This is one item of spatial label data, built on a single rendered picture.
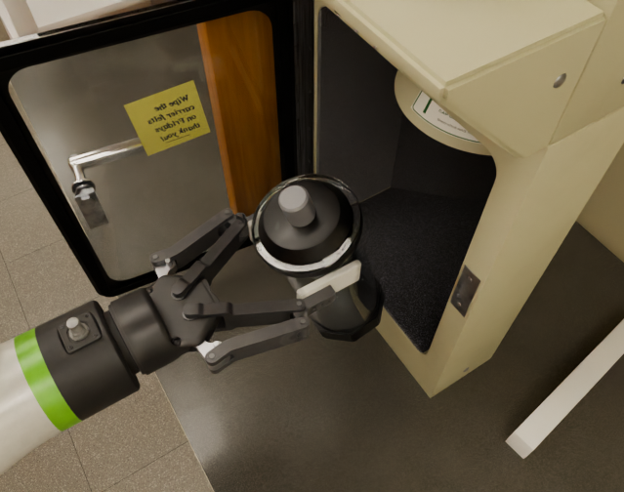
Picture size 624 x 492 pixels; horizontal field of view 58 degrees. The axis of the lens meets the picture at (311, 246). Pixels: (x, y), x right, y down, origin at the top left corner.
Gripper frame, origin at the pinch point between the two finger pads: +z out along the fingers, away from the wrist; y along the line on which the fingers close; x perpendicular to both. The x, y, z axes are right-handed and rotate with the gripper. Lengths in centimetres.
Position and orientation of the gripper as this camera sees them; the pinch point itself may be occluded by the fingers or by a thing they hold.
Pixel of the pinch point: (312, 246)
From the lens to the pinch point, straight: 58.1
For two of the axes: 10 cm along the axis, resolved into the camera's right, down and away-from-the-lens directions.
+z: 8.5, -4.3, 3.1
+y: -5.3, -6.9, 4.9
